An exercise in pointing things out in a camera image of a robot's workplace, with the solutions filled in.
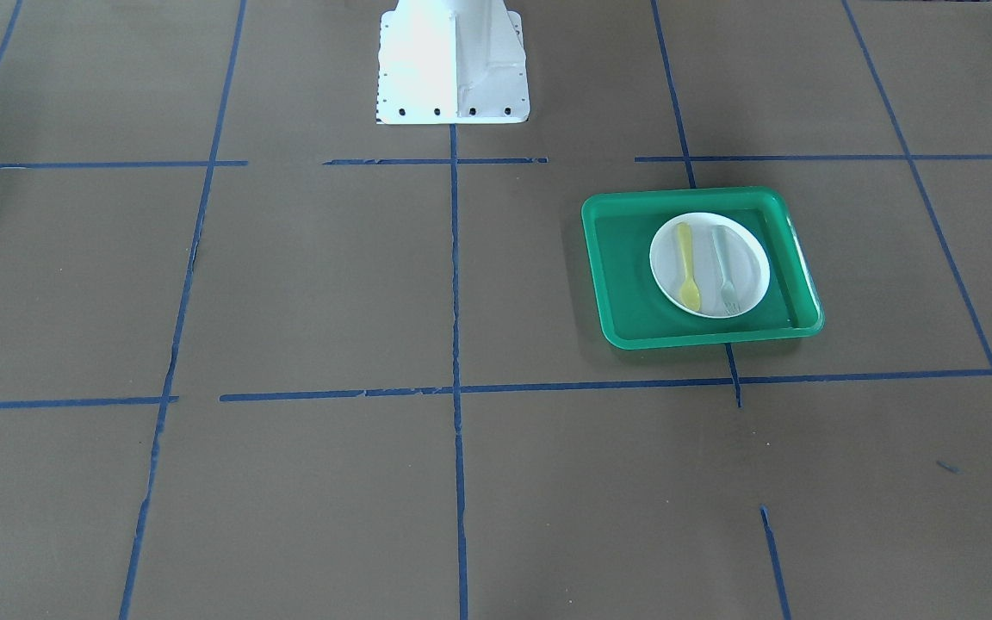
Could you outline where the yellow plastic spoon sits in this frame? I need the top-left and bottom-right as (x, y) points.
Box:
(674, 222), (702, 313)

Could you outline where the green plastic tray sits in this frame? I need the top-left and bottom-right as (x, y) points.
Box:
(582, 187), (824, 350)

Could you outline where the white round plate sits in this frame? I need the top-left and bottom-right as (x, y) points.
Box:
(648, 212), (771, 320)

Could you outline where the pale green plastic fork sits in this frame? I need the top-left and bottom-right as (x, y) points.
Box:
(711, 226), (741, 315)

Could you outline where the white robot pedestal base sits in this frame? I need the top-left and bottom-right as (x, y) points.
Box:
(375, 1), (531, 126)

